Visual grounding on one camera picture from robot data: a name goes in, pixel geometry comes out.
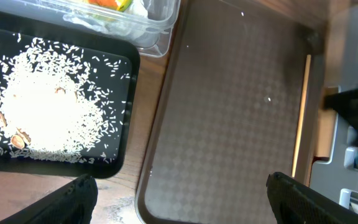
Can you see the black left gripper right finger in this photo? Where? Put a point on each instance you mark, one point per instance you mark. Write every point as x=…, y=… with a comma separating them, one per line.
x=295, y=203

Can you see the spilled rice food waste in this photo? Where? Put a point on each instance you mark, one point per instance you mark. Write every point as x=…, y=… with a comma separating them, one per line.
x=51, y=107

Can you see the wooden chopstick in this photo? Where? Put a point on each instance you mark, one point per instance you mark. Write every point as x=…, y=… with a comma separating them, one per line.
x=301, y=114

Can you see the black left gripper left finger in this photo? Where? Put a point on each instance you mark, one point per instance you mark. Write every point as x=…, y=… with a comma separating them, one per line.
x=72, y=203

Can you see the grey dishwasher rack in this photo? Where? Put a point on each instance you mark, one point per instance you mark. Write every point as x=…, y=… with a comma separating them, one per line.
x=337, y=178

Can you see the white tissue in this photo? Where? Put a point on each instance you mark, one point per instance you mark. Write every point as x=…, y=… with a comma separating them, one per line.
x=118, y=28

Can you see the clear plastic bin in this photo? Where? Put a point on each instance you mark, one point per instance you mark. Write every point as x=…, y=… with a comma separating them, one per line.
x=147, y=24

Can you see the brown serving tray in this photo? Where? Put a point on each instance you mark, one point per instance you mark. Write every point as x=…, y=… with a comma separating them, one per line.
x=227, y=117

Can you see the black plastic tray bin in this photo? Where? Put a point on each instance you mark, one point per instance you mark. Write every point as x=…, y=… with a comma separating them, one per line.
x=109, y=153

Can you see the yellow green snack wrapper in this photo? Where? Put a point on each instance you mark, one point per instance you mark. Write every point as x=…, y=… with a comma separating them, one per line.
x=117, y=5

